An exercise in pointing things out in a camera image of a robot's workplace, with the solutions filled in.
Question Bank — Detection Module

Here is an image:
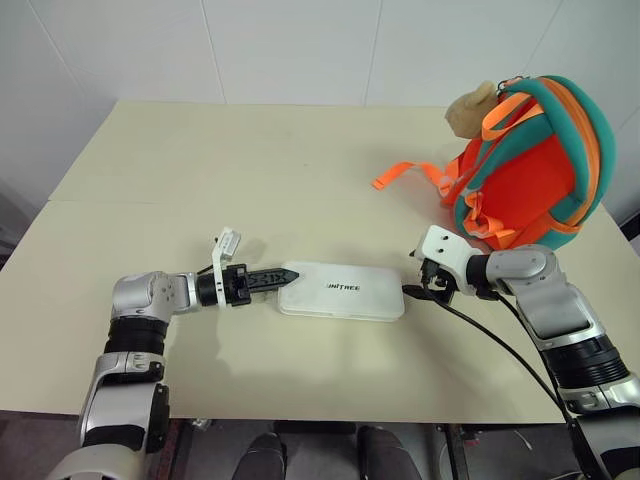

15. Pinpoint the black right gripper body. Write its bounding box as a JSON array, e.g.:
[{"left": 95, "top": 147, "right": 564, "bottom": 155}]
[{"left": 418, "top": 256, "right": 454, "bottom": 292}]

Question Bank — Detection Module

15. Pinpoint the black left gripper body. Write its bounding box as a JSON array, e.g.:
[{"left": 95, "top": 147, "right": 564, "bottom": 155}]
[{"left": 221, "top": 263, "right": 257, "bottom": 307}]

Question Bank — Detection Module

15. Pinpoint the white rectangular box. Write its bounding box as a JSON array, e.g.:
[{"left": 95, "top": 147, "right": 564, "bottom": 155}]
[{"left": 276, "top": 259, "right": 406, "bottom": 324}]

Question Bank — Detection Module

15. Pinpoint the orange and teal backpack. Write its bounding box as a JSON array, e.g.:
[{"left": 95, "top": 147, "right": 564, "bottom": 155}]
[{"left": 371, "top": 74, "right": 618, "bottom": 252}]

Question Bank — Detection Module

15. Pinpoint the dark rounded shape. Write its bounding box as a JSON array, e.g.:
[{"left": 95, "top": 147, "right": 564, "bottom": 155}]
[{"left": 234, "top": 431, "right": 290, "bottom": 480}]

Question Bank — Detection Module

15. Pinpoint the tan plush toy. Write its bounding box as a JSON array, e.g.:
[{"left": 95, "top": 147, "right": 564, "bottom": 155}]
[{"left": 444, "top": 81, "right": 497, "bottom": 140}]

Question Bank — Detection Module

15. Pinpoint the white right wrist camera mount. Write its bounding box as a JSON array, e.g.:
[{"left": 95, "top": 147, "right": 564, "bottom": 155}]
[{"left": 416, "top": 225, "right": 478, "bottom": 295}]

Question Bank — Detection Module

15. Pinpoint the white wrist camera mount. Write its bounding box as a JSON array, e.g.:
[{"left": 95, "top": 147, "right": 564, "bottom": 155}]
[
  {"left": 416, "top": 225, "right": 478, "bottom": 295},
  {"left": 209, "top": 226, "right": 244, "bottom": 307}
]

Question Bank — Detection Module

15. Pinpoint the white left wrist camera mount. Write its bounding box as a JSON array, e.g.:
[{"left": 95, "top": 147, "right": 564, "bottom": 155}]
[{"left": 209, "top": 226, "right": 244, "bottom": 307}]

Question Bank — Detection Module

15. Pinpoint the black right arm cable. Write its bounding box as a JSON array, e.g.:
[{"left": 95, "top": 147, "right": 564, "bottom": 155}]
[{"left": 435, "top": 288, "right": 601, "bottom": 480}]

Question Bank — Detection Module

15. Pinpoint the black metal frame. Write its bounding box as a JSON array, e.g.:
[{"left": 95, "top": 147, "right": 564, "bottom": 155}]
[{"left": 433, "top": 423, "right": 506, "bottom": 480}]

